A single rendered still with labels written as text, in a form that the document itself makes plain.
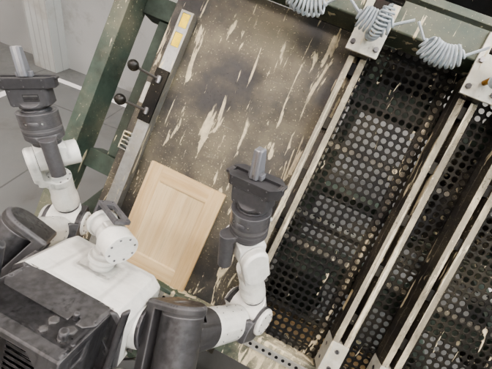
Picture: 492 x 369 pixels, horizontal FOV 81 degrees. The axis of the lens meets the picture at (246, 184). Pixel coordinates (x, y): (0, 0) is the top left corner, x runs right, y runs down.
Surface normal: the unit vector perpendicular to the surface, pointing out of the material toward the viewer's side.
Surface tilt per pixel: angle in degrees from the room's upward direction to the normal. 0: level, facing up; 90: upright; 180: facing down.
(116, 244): 79
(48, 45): 90
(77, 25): 90
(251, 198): 90
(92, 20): 90
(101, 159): 57
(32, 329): 23
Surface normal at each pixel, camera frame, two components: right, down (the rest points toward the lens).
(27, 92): 0.24, 0.51
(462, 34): -0.14, 0.05
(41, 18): -0.25, 0.58
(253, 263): 0.44, 0.54
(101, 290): 0.38, -0.88
